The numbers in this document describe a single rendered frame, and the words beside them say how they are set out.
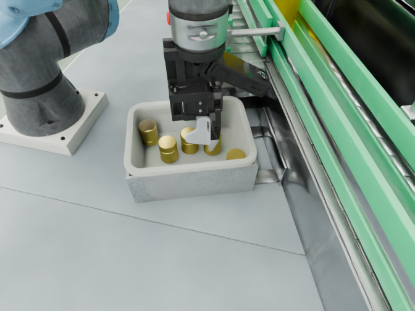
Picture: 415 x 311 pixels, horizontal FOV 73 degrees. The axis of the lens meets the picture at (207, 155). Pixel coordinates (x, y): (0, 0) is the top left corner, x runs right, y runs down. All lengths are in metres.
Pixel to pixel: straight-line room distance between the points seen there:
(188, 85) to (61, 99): 0.29
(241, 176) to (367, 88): 0.23
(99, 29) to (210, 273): 0.49
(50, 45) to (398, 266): 0.59
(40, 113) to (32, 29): 0.15
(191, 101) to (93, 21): 0.28
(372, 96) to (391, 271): 0.23
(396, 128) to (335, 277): 0.20
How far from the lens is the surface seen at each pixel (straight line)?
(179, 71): 0.42
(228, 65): 0.42
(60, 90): 0.64
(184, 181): 0.48
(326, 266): 0.44
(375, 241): 0.36
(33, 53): 0.59
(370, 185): 0.35
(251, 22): 0.69
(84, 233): 0.54
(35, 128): 0.65
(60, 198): 0.59
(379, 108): 0.45
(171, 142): 0.53
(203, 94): 0.42
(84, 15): 0.62
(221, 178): 0.49
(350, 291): 0.40
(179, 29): 0.38
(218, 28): 0.38
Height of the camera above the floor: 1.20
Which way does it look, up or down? 51 degrees down
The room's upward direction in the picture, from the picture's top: straight up
